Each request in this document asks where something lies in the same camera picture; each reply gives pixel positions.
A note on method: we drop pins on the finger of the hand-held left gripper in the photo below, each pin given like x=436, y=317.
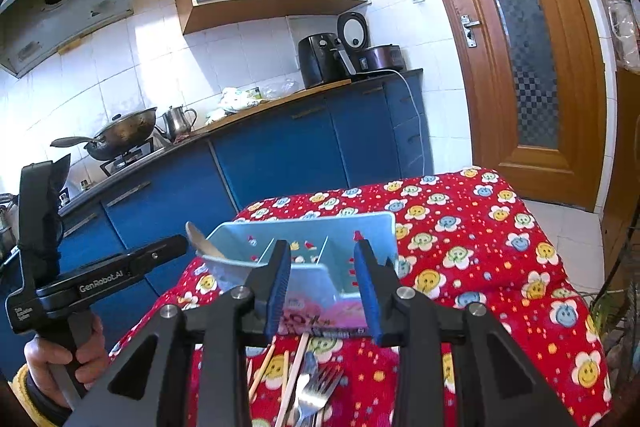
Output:
x=160, y=252

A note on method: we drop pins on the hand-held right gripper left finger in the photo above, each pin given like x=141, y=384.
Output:
x=277, y=297

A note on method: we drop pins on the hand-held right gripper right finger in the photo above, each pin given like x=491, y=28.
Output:
x=371, y=297

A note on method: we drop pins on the light blue utensil organizer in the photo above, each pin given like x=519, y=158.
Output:
x=310, y=274

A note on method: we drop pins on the metal spoon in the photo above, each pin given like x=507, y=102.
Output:
x=309, y=364

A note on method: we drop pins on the wooden chopstick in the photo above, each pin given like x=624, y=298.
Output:
x=262, y=372

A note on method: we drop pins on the white chopstick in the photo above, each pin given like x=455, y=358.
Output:
x=295, y=372

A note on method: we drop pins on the person's left forearm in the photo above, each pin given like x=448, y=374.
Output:
x=30, y=399

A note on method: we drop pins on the person's left hand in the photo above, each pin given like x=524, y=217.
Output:
x=45, y=352

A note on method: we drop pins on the wooden spoon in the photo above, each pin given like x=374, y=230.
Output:
x=197, y=237

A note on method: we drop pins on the pink printed box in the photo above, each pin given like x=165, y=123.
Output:
x=325, y=319

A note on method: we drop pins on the pale chopstick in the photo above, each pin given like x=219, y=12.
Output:
x=285, y=369

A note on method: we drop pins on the gas stove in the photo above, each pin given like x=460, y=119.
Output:
x=130, y=159

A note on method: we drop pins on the dark metal wok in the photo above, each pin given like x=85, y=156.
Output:
x=120, y=132

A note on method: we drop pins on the steel kettle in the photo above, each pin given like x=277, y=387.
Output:
x=175, y=124

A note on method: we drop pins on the red floral blanket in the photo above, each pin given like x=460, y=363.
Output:
x=500, y=267

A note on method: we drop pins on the blue kitchen base cabinets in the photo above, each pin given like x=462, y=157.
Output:
x=280, y=157

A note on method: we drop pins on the white patterned cloth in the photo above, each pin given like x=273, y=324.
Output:
x=232, y=102

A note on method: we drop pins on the clear plastic bag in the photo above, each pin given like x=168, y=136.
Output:
x=280, y=89

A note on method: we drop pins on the black rice cooker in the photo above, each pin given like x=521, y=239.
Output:
x=380, y=57

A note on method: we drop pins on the black air fryer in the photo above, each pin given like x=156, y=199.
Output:
x=320, y=59

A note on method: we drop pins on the wooden door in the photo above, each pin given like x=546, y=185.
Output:
x=565, y=107

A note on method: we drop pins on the wooden shelf unit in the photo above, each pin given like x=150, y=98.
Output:
x=627, y=117

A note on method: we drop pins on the white plastic bag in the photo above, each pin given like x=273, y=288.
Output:
x=625, y=32

